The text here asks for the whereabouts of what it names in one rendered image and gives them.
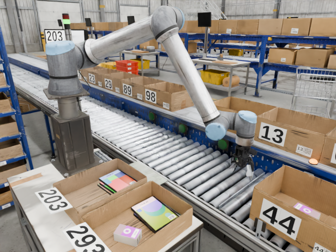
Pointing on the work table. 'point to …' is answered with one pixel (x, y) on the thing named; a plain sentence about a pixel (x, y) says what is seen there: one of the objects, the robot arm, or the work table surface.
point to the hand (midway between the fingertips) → (242, 174)
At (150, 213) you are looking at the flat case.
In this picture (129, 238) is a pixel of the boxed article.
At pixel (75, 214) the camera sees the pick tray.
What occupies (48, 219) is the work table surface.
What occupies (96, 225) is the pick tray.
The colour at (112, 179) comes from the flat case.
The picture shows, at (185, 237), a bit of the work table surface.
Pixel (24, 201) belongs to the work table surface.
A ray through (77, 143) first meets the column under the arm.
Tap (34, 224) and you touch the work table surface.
